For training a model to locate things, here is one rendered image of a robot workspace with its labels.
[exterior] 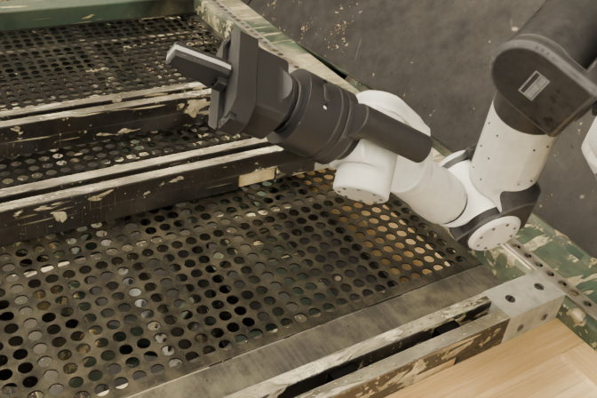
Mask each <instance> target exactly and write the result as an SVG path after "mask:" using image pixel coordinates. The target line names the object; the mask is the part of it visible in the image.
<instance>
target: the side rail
mask: <svg viewBox="0 0 597 398"><path fill-rule="evenodd" d="M190 12H194V0H10V1H0V31H4V30H14V29H23V28H40V27H50V26H59V25H69V24H78V23H87V22H97V21H106V20H124V19H134V18H143V17H153V16H162V15H171V14H181V13H190Z"/></svg>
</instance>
